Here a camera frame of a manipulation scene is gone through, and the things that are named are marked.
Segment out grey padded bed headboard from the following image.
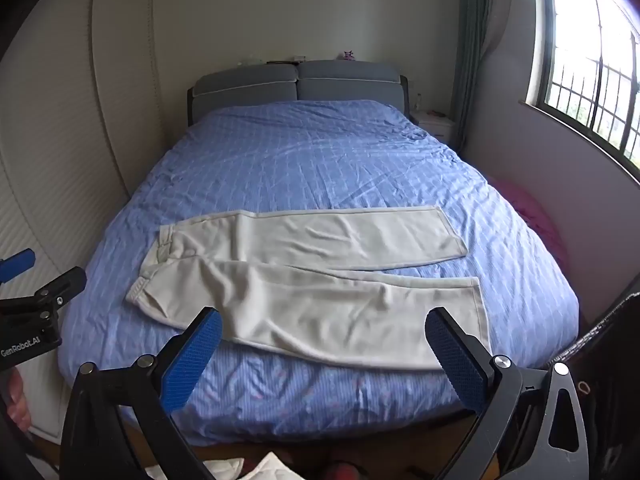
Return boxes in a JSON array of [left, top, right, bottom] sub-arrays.
[[187, 60, 412, 128]]

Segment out white quilted cloth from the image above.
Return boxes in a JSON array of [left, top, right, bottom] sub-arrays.
[[145, 451, 312, 480]]

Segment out pink cushion by bed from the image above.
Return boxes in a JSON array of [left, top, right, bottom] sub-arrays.
[[487, 175, 572, 277]]

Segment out blue floral bed sheet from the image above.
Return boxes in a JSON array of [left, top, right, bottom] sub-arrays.
[[57, 99, 581, 443]]

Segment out green curtain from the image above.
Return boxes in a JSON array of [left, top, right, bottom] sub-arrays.
[[450, 0, 497, 157]]

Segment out white nightstand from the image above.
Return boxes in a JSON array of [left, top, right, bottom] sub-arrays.
[[410, 109, 457, 145]]

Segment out barred window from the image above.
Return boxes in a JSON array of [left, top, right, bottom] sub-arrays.
[[524, 0, 640, 184]]

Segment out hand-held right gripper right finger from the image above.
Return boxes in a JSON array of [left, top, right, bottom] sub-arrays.
[[424, 306, 591, 480]]

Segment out dark woven bag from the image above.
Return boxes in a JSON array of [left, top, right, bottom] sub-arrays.
[[545, 280, 640, 480]]

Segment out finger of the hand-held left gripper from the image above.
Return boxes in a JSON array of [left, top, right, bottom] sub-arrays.
[[0, 266, 87, 331], [0, 248, 36, 284]]

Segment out cream white pants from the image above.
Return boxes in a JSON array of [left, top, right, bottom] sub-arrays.
[[125, 205, 493, 372]]

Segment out person's left hand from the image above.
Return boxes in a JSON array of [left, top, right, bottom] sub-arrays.
[[7, 367, 34, 432]]

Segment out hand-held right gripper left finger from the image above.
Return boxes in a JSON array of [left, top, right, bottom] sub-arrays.
[[60, 306, 224, 480]]

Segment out white louvered wardrobe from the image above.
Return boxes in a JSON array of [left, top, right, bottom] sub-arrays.
[[0, 0, 167, 433]]

